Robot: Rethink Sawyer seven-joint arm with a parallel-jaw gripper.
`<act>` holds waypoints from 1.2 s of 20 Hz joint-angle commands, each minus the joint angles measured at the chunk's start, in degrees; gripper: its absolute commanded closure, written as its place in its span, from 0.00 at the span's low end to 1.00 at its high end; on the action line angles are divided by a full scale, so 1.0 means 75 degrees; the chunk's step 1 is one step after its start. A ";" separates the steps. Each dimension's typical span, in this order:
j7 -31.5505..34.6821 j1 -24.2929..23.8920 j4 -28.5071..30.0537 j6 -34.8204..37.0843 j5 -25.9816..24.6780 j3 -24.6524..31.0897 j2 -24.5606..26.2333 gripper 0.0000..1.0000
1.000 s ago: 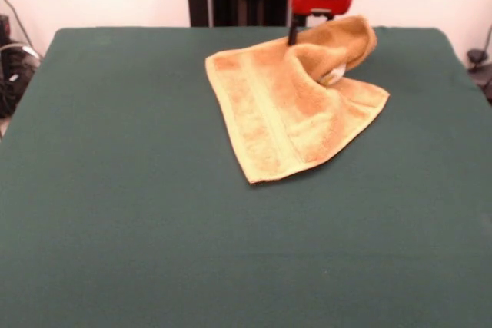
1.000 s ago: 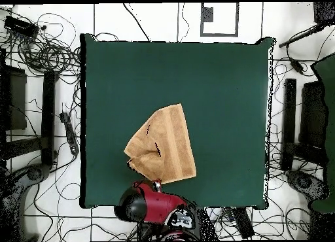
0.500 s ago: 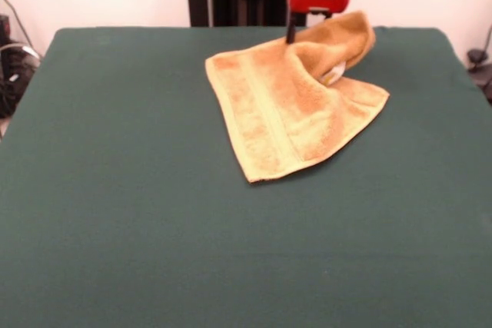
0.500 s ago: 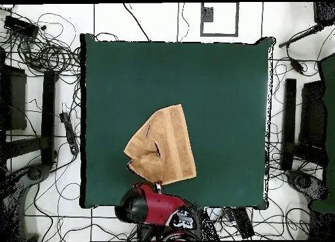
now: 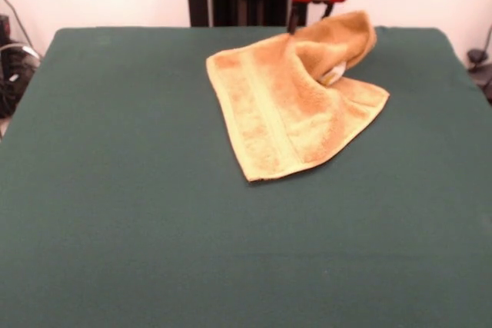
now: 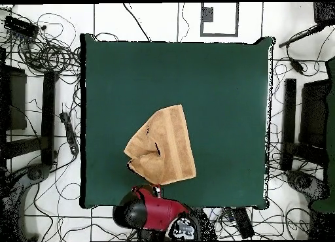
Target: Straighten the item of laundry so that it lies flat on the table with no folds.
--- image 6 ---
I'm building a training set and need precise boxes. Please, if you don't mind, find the tan terry towel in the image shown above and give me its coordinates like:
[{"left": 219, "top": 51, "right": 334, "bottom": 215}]
[{"left": 123, "top": 103, "right": 197, "bottom": 186}]

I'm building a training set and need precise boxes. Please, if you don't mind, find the black flat panel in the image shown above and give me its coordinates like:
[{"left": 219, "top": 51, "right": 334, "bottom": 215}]
[
  {"left": 299, "top": 79, "right": 330, "bottom": 148},
  {"left": 0, "top": 65, "right": 27, "bottom": 131}
]

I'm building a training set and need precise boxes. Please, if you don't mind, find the dark green table cloth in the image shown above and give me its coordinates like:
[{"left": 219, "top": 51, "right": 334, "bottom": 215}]
[{"left": 79, "top": 33, "right": 275, "bottom": 210}]

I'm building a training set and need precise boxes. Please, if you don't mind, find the black power strip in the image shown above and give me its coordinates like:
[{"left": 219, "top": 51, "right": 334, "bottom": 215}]
[{"left": 59, "top": 112, "right": 80, "bottom": 156}]

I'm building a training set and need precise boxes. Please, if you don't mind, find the black stand bar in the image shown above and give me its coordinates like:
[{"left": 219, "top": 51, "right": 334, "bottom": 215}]
[
  {"left": 281, "top": 78, "right": 298, "bottom": 171},
  {"left": 41, "top": 70, "right": 57, "bottom": 166}
]

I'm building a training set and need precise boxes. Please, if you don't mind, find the dark stand base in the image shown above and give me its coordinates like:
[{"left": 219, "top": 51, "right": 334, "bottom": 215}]
[
  {"left": 0, "top": 163, "right": 51, "bottom": 241},
  {"left": 286, "top": 169, "right": 329, "bottom": 201}
]

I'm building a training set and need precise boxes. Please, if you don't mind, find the black power adapter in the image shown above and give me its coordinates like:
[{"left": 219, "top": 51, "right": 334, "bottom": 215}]
[{"left": 290, "top": 59, "right": 306, "bottom": 75}]

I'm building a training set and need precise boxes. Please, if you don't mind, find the black tripod pole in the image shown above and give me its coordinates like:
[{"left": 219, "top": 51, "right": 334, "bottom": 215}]
[{"left": 278, "top": 24, "right": 325, "bottom": 48}]

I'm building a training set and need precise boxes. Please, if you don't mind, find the black speckled box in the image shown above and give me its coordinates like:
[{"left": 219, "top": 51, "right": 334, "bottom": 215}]
[{"left": 313, "top": 1, "right": 335, "bottom": 26}]

